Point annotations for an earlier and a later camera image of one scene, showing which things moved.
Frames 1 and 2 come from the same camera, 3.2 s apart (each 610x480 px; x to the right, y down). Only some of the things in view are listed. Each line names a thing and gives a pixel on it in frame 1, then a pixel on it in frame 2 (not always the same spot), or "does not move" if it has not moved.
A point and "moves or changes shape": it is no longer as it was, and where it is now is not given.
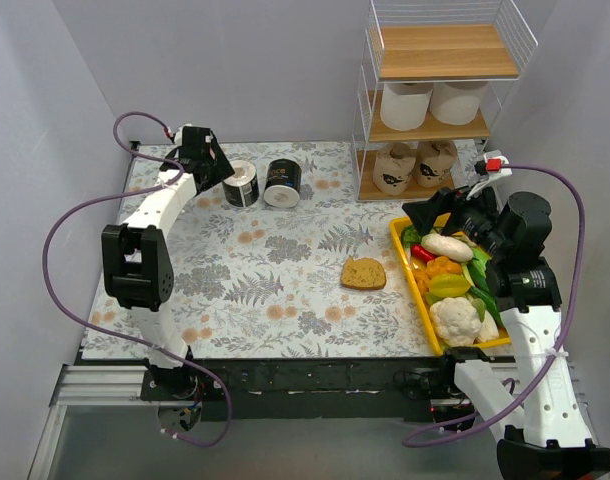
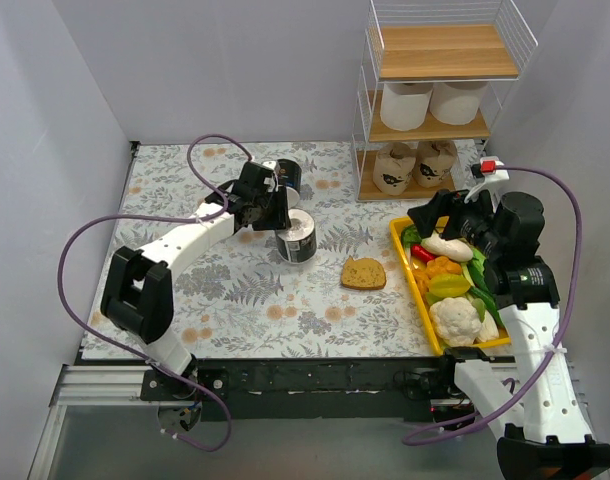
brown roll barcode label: x=434 y=162 does not move
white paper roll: x=404 y=104 does not move
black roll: x=242 y=188 moves or changes shape
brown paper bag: x=393 y=166 does not move
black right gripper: x=455 y=210 does not move
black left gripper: x=207 y=163 → x=276 y=211
